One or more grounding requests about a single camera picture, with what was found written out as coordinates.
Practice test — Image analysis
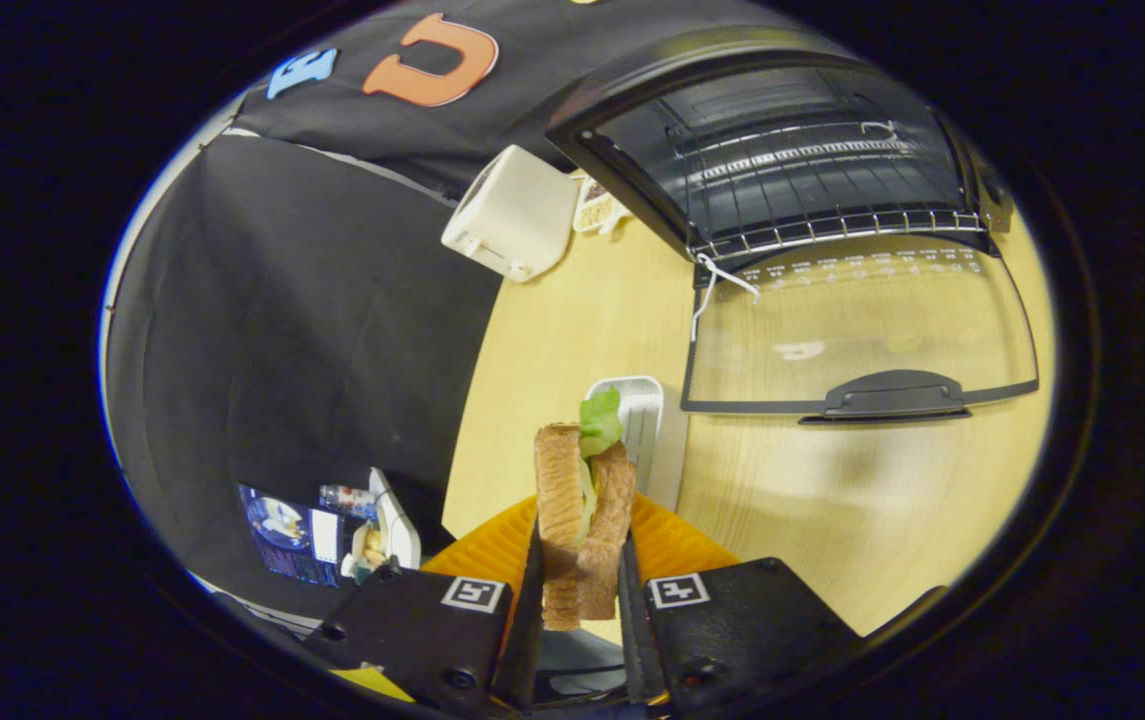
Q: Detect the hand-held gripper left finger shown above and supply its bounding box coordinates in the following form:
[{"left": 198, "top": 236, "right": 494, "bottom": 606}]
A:
[{"left": 302, "top": 495, "right": 545, "bottom": 713}]

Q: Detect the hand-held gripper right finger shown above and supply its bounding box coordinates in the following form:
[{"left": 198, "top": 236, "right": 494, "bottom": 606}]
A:
[{"left": 617, "top": 492, "right": 863, "bottom": 716}]

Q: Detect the toast sandwich with lettuce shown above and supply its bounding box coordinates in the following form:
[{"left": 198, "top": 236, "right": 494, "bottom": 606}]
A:
[{"left": 532, "top": 385, "right": 638, "bottom": 633}]

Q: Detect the black toaster oven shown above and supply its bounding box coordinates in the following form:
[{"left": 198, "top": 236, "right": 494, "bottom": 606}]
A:
[{"left": 544, "top": 25, "right": 1041, "bottom": 426}]

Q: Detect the small plate with food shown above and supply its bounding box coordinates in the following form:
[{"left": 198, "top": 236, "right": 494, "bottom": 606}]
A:
[{"left": 572, "top": 175, "right": 633, "bottom": 238}]

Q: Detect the white pop-up toaster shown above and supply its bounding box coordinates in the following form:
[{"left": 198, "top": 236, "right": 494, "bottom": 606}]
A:
[{"left": 440, "top": 145, "right": 583, "bottom": 284}]

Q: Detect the white container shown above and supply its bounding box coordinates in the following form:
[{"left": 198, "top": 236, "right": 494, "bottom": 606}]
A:
[{"left": 340, "top": 467, "right": 423, "bottom": 584}]

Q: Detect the white plastic tray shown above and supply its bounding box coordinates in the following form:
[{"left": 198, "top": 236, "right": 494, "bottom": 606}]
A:
[{"left": 585, "top": 375, "right": 688, "bottom": 513}]

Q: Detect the small red-labelled bottle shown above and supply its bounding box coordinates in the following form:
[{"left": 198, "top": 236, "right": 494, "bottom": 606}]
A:
[{"left": 319, "top": 484, "right": 380, "bottom": 521}]

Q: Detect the blue printed box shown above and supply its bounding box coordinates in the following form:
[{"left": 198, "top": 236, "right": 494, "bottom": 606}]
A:
[{"left": 237, "top": 483, "right": 343, "bottom": 588}]

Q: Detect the white cord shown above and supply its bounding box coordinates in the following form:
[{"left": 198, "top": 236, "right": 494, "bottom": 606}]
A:
[{"left": 689, "top": 252, "right": 763, "bottom": 344}]

